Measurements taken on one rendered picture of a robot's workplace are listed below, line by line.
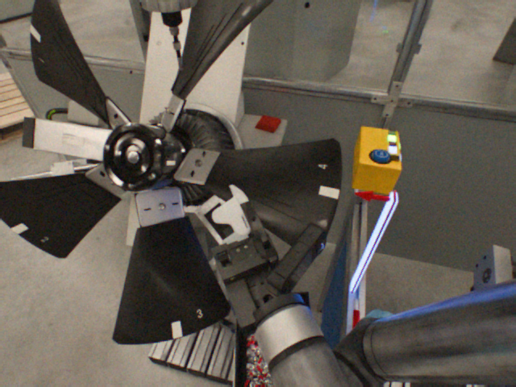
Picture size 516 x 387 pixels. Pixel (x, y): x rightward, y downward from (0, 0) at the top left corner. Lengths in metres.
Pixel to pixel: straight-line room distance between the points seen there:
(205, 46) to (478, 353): 0.53
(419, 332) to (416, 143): 1.08
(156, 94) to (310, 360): 0.73
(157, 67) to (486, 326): 0.83
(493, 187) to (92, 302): 1.94
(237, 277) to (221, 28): 0.39
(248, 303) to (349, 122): 1.01
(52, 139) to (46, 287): 1.29
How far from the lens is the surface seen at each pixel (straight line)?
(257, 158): 0.58
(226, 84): 0.83
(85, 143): 0.85
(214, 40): 0.58
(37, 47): 0.82
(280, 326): 0.39
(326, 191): 0.54
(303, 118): 1.32
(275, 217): 0.52
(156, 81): 0.90
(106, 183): 0.69
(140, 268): 0.64
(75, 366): 1.82
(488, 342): 0.32
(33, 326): 2.01
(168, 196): 0.64
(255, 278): 0.44
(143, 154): 0.58
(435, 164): 1.47
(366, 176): 0.83
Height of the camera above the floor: 1.57
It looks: 46 degrees down
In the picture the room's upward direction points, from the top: straight up
